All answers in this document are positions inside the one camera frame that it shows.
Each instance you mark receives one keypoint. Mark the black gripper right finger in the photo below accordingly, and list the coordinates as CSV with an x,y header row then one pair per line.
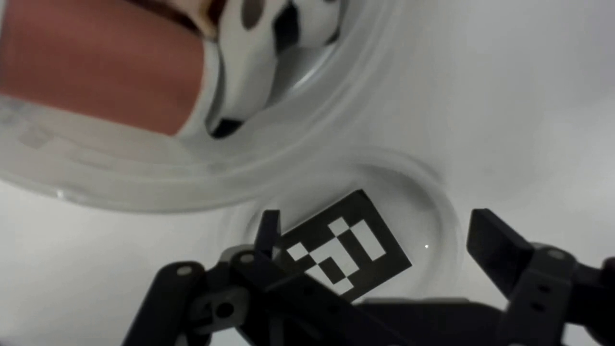
x,y
544,289

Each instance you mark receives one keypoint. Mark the black white spotted toy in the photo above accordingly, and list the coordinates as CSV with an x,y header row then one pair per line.
x,y
250,64

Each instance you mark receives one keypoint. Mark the pink cylinder toy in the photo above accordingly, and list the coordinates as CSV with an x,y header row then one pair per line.
x,y
96,64

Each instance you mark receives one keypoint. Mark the clear plastic bowl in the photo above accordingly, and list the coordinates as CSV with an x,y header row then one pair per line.
x,y
127,179

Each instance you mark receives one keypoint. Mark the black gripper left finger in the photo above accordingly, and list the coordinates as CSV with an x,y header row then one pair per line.
x,y
192,300

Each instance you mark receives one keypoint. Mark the clear lid with black tag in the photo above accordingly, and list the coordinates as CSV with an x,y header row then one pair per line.
x,y
358,242

